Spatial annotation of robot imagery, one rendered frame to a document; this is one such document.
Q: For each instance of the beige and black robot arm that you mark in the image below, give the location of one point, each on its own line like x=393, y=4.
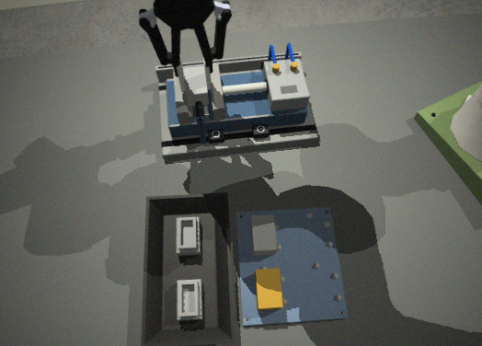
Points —
x=467, y=125

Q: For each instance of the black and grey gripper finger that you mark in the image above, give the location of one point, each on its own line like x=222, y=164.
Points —
x=147, y=21
x=222, y=12

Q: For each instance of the yellow rectangular block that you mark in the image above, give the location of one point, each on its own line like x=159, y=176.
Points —
x=268, y=289

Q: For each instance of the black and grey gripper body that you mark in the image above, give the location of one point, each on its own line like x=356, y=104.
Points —
x=183, y=7

